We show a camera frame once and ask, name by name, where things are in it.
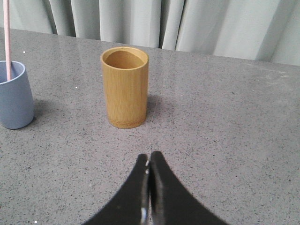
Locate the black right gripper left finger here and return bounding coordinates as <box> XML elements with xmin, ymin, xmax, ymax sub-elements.
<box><xmin>85</xmin><ymin>154</ymin><xmax>150</xmax><ymax>225</ymax></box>

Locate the blue plastic cup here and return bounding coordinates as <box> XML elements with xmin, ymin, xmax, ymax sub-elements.
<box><xmin>0</xmin><ymin>61</ymin><xmax>34</xmax><ymax>129</ymax></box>

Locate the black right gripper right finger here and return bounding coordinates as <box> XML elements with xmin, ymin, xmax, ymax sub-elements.
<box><xmin>150</xmin><ymin>151</ymin><xmax>226</xmax><ymax>225</ymax></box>

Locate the bamboo wooden cup holder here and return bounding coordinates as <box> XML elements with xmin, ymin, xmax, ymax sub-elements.
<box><xmin>101</xmin><ymin>46</ymin><xmax>149</xmax><ymax>129</ymax></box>

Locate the pink chopstick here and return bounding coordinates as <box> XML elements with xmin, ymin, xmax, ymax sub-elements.
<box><xmin>3</xmin><ymin>0</ymin><xmax>11</xmax><ymax>81</ymax></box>

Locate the grey-white curtain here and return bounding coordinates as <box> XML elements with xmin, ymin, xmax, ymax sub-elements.
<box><xmin>9</xmin><ymin>0</ymin><xmax>300</xmax><ymax>65</ymax></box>

